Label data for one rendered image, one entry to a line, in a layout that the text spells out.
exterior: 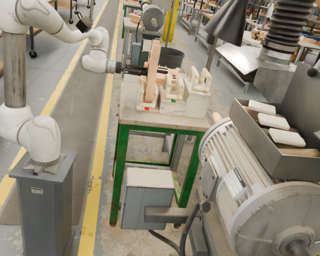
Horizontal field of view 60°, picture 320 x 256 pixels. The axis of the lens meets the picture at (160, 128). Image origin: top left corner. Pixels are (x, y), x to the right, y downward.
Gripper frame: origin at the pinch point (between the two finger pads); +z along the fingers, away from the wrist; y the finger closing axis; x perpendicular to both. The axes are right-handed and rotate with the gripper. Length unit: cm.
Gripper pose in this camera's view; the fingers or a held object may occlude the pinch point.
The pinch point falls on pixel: (147, 71)
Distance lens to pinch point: 183.5
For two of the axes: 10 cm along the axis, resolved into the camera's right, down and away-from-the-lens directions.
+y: 0.4, 4.9, -8.7
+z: 9.9, 1.2, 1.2
